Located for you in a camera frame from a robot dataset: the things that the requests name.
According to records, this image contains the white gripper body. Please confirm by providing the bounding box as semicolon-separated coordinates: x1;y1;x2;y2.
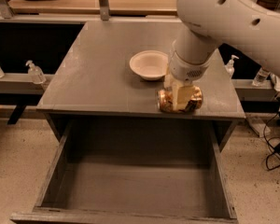
168;42;211;82

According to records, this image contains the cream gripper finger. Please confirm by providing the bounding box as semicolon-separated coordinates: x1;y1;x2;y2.
172;80;194;110
163;68;173;90

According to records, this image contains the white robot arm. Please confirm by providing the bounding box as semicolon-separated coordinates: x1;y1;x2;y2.
165;0;280;111

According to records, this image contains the grey open top drawer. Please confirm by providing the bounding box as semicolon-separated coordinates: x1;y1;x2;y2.
10;117;238;224

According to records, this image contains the white paper bowl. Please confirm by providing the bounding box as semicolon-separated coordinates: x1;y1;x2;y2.
129;50;168;81

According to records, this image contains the clear pump sanitizer bottle right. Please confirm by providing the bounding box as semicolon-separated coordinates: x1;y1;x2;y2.
225;55;239;77

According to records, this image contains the clear pump sanitizer bottle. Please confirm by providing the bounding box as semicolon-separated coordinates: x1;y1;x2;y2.
225;55;239;77
25;60;46;84

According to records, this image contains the grey wooden cabinet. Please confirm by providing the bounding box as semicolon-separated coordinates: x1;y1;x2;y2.
36;20;245;152

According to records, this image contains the clear plastic water bottle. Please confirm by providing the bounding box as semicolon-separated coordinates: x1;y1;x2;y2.
252;67;270;86

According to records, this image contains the wooden desk in background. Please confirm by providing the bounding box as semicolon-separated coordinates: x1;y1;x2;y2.
8;0;176;16

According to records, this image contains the crumpled white cloth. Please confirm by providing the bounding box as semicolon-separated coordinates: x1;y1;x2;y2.
270;74;280;92

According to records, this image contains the clear pump sanitizer bottle left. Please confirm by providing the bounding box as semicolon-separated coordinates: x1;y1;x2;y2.
25;60;46;84

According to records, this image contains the black cable on floor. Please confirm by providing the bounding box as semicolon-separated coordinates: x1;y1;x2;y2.
262;96;280;172

